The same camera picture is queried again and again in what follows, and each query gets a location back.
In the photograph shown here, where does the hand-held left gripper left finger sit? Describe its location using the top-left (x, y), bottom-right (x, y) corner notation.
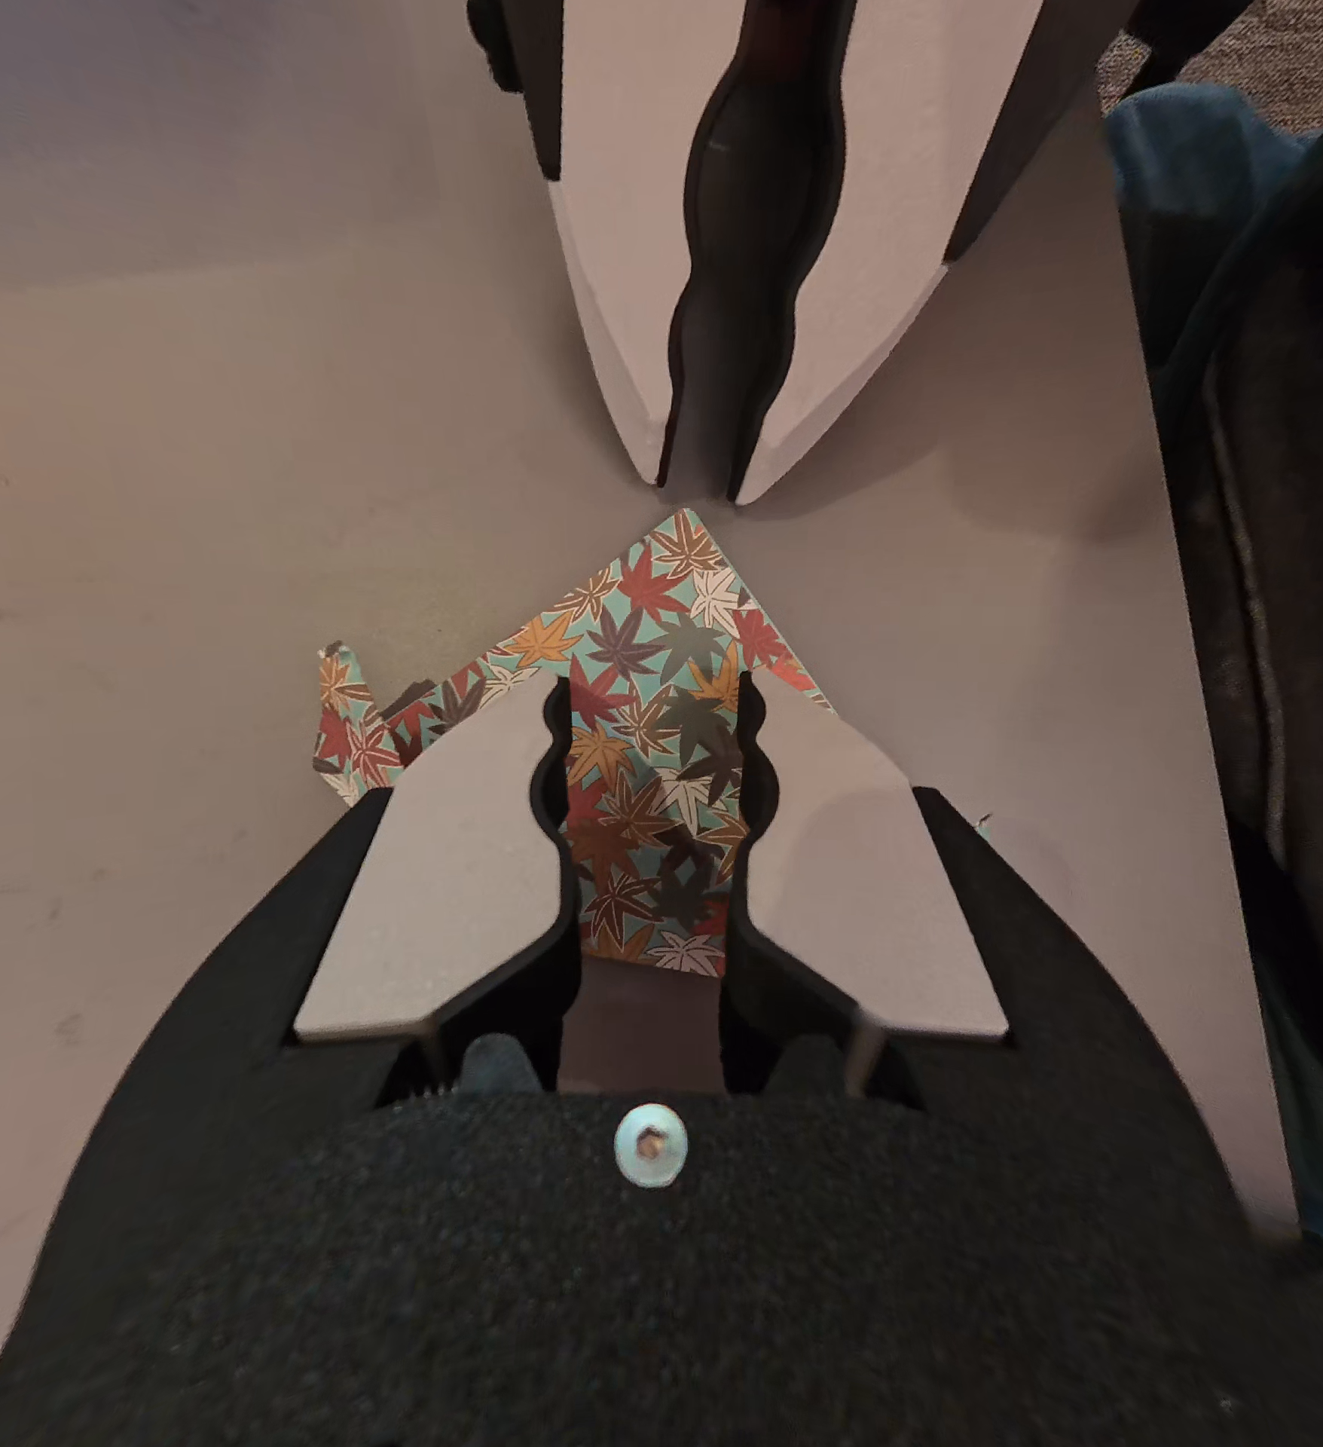
top-left (292, 675), bottom-right (586, 1048)

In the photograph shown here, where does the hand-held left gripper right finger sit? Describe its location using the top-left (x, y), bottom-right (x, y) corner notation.
top-left (721, 671), bottom-right (1010, 1051)

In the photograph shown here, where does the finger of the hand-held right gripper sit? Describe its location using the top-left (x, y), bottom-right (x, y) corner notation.
top-left (726, 0), bottom-right (1043, 508)
top-left (547, 0), bottom-right (758, 491)

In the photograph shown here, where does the leaf-patterned origami paper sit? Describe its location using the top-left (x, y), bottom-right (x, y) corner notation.
top-left (314, 507), bottom-right (998, 979)

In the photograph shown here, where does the blue cloth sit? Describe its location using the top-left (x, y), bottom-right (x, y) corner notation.
top-left (1106, 82), bottom-right (1323, 368)

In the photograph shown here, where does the person's dark clothing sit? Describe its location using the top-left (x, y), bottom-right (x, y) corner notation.
top-left (1147, 79), bottom-right (1323, 1257)

